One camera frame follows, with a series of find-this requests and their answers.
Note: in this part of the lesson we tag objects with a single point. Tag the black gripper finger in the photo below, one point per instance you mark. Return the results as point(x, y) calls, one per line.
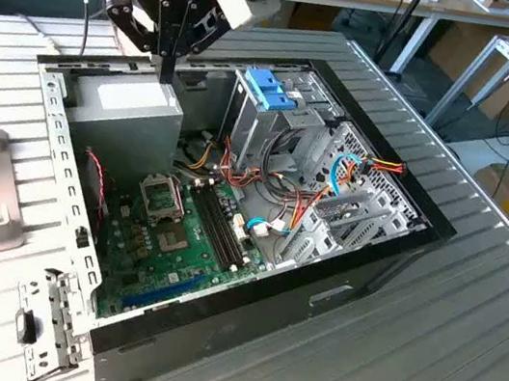
point(162, 33)
point(177, 36)

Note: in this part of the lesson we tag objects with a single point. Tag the metal disk bay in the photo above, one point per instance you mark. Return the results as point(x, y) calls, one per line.
point(319, 240)

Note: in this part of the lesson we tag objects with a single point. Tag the grey power supply box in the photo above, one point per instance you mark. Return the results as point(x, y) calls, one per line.
point(123, 129)

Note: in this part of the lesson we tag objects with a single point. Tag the metal drive cage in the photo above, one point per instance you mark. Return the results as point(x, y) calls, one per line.
point(249, 136)

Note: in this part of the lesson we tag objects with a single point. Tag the thin metal locking lever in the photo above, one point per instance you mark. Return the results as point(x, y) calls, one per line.
point(179, 200)

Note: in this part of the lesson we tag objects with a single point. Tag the black case fan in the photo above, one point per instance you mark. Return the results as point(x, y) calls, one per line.
point(89, 182)

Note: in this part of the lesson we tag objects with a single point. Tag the black RAM slot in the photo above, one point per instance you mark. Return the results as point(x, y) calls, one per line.
point(227, 227)
point(216, 225)
point(211, 225)
point(222, 226)

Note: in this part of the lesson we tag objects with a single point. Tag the CPU socket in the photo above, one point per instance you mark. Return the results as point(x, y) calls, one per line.
point(171, 238)

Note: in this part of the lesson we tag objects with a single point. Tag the black tripod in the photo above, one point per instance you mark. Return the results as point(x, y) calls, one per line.
point(393, 40)

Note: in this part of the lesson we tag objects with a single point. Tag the green motherboard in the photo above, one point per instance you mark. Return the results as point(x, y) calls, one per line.
point(163, 266)

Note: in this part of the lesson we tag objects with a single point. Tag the blue expansion slot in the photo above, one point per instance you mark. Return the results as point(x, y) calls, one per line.
point(164, 290)

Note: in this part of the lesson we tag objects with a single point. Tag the brown cardboard panel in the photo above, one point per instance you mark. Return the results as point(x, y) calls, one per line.
point(454, 48)

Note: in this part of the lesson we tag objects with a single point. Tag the black open PC case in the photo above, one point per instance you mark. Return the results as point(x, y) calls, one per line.
point(262, 319)

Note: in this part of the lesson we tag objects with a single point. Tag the white low table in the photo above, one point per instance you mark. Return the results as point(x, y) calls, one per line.
point(466, 152)

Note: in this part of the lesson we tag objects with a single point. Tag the blue plastic drive bracket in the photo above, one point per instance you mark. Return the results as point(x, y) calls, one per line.
point(268, 90)

